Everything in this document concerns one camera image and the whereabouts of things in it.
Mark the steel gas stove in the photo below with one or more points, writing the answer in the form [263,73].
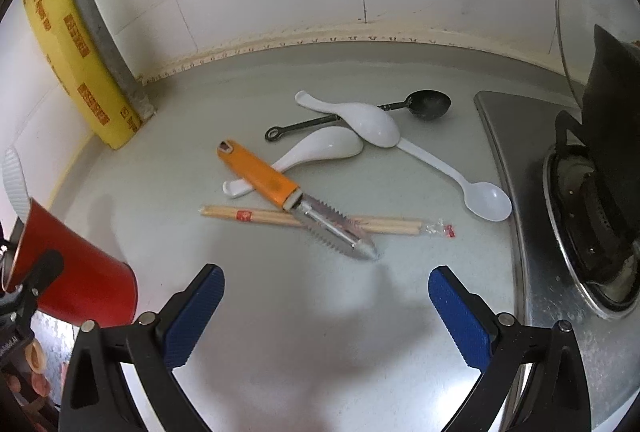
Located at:
[545,262]

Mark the small black spoon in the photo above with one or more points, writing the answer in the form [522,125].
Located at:
[430,104]

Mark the plain white ceramic spoon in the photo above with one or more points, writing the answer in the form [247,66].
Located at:
[325,144]

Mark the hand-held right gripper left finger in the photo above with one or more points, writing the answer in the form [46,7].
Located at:
[192,317]

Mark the grey vertical pipe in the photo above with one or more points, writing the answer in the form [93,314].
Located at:
[105,46]

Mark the yellow plastic wrap roll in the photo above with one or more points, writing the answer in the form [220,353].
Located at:
[75,51]

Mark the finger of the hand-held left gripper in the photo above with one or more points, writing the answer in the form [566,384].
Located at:
[45,277]

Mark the wooden chopsticks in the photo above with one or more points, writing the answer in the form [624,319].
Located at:
[230,213]

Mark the white dotted rice paddle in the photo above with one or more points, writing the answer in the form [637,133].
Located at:
[16,182]

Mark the white plastic spoon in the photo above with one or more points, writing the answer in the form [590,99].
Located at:
[487,204]

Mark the black cooking pot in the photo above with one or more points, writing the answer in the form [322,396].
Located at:
[615,91]

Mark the white ceramic spoon blue print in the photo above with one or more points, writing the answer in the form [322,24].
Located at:
[375,126]

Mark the red cylindrical canister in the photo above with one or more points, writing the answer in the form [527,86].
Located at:
[85,272]

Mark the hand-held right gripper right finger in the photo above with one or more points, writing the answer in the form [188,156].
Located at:
[457,317]

